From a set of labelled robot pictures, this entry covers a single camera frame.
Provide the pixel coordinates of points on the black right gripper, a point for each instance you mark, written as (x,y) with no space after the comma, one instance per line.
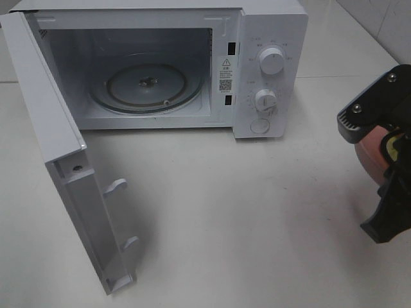
(392,215)

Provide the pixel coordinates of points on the pink round plate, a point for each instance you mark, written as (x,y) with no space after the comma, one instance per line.
(373,153)

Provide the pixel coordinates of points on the round door release button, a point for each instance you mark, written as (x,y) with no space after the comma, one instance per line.
(260,126)

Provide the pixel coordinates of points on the white microwave knob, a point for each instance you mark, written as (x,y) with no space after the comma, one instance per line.
(265,100)
(271,60)

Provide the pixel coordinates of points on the white bread sandwich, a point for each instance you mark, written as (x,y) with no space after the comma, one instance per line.
(391,150)

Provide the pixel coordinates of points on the white microwave door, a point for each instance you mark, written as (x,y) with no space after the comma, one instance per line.
(64,150)

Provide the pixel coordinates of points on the white microwave oven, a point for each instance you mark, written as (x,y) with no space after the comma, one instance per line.
(85,32)

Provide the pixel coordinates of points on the white warning sticker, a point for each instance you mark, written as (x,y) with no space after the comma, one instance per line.
(226,74)

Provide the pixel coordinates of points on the glass microwave turntable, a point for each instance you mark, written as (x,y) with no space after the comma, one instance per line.
(147,83)

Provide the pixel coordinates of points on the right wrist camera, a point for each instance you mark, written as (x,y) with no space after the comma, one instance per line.
(385,103)

